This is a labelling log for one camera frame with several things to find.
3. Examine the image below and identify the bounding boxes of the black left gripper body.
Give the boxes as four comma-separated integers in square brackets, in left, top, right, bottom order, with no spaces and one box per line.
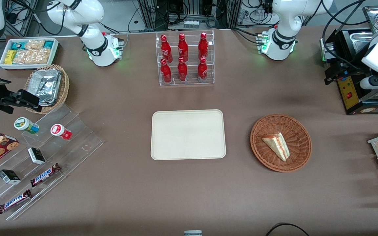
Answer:
[331,61,352,80]

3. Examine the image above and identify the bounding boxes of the triangle sandwich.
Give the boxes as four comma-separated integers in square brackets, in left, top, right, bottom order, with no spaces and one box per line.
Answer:
[262,132,290,162]

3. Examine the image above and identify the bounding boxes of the tan wicker basket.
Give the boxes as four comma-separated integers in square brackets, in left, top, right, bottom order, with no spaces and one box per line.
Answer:
[24,64,70,115]

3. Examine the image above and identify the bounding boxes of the round brown wicker basket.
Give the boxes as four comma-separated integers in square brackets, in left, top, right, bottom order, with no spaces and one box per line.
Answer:
[250,113,312,173]

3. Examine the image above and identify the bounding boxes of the cream plastic tray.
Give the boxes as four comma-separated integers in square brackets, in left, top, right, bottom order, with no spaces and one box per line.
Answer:
[151,109,226,161]

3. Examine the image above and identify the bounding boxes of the green lid cup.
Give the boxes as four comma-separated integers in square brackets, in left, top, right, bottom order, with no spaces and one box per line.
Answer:
[14,117,40,134]

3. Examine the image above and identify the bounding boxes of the silver foil container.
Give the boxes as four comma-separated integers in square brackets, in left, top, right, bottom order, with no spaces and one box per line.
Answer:
[28,68,62,107]

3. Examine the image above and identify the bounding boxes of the black sealing machine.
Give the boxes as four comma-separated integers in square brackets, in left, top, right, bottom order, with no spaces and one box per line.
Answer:
[320,28,378,115]

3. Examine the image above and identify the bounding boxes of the white snack bin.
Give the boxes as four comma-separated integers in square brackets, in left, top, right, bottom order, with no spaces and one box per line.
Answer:
[0,38,60,70]

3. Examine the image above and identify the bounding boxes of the red lid cup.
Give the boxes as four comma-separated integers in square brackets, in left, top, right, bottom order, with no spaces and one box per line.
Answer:
[50,124,72,140]

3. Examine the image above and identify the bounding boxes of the yellow snack packet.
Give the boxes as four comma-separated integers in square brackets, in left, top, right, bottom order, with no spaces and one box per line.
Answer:
[4,49,16,65]

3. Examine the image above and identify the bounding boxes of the large clear cracker bag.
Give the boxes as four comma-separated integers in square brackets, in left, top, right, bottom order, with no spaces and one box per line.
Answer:
[12,48,51,65]

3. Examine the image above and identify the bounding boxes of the small black box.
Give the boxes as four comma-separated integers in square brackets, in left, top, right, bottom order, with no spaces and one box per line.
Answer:
[27,147,46,165]
[0,169,22,185]

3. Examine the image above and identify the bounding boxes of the small clear cracker bag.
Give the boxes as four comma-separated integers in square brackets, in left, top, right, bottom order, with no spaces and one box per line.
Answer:
[25,40,46,50]

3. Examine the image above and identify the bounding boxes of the clear acrylic stepped stand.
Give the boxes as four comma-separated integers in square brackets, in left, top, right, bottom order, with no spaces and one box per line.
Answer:
[0,104,104,221]

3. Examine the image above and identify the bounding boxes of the snickers bar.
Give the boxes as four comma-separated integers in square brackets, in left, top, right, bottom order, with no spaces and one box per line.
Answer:
[30,163,62,187]
[0,189,32,214]

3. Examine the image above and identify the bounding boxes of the red cola bottle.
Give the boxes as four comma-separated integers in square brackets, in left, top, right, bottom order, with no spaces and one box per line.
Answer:
[178,33,189,62]
[160,34,173,63]
[198,32,209,61]
[177,57,188,82]
[160,59,172,83]
[197,57,208,82]

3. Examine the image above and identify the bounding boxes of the clear acrylic bottle rack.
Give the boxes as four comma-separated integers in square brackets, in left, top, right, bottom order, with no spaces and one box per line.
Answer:
[156,29,215,86]

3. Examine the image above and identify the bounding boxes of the grey power strip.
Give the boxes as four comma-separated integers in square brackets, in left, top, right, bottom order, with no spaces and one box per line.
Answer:
[183,19,201,30]

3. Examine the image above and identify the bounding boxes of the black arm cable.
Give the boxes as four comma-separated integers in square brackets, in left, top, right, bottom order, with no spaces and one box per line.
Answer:
[322,0,378,72]

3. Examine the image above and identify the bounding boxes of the black table cable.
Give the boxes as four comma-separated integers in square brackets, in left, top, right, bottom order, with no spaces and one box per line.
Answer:
[265,223,310,236]

